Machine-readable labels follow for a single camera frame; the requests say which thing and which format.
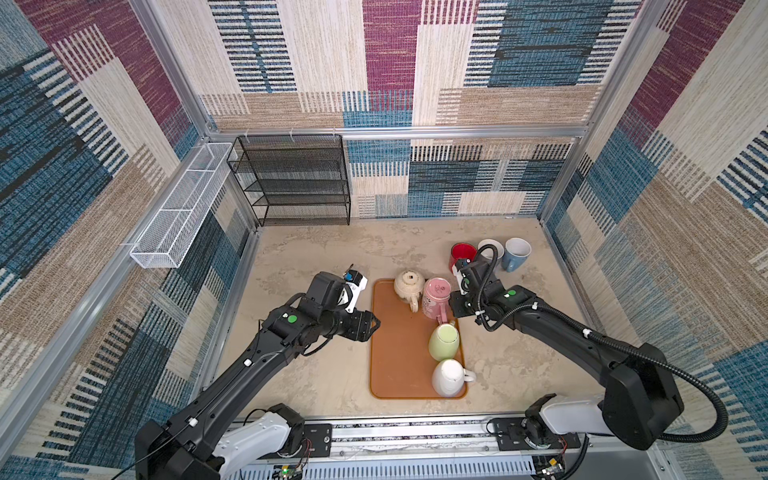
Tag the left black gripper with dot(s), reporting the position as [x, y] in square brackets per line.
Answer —
[360, 325]

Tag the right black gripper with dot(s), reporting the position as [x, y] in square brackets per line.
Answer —
[458, 311]

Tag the pink ghost pattern mug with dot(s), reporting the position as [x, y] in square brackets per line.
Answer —
[435, 299]

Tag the red mug black handle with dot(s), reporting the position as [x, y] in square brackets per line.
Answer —
[461, 255]

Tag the cream marbled mug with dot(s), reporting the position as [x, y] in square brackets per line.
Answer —
[409, 286]

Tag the purple mug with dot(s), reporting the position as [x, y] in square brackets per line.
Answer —
[486, 247]

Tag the orange plastic tray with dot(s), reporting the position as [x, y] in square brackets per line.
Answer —
[401, 366]

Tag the blue mug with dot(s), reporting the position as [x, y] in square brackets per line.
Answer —
[516, 252]

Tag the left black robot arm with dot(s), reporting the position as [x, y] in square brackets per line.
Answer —
[290, 330]

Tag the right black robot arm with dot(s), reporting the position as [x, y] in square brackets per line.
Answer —
[641, 398]

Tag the light green mug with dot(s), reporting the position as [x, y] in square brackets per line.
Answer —
[444, 342]

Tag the white mug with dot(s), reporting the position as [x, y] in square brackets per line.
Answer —
[450, 377]

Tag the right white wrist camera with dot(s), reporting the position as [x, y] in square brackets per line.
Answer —
[461, 280]

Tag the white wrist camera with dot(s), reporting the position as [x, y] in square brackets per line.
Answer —
[355, 284]
[461, 280]

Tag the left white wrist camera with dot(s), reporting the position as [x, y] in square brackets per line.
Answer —
[355, 284]

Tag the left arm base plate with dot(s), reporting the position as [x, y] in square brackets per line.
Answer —
[317, 440]

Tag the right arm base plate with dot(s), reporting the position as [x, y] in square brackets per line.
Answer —
[521, 433]

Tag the black wire shelf rack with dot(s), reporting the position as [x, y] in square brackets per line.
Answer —
[293, 180]

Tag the white wire mesh basket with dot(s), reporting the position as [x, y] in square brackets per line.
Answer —
[165, 242]

